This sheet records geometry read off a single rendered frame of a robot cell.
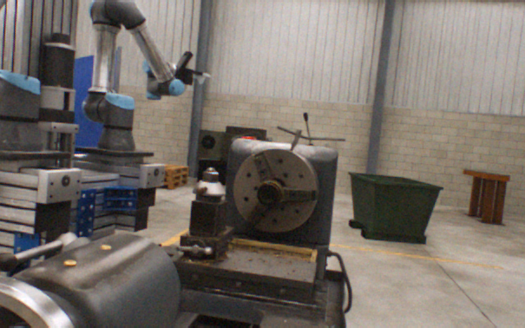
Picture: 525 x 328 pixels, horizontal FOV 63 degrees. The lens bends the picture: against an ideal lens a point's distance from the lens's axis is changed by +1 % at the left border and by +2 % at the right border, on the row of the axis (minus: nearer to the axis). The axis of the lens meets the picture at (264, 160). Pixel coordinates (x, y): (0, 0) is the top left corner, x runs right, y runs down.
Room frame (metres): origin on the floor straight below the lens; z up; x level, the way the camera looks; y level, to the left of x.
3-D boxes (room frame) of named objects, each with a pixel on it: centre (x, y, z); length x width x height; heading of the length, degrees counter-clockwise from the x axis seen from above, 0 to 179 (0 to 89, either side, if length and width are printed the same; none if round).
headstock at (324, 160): (1.99, -0.11, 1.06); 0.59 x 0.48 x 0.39; 170
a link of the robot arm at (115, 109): (1.77, 0.63, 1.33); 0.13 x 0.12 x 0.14; 52
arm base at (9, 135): (1.29, 0.76, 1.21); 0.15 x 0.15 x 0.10
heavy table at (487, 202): (9.25, -4.80, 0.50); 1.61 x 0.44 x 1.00; 172
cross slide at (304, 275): (1.01, 0.07, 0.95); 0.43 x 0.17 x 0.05; 80
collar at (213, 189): (1.02, 0.13, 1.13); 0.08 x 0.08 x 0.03
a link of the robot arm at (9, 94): (1.29, 0.77, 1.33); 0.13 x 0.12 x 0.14; 95
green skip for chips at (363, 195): (6.30, -1.92, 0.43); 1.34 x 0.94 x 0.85; 4
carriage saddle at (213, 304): (0.96, 0.06, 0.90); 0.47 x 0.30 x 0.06; 80
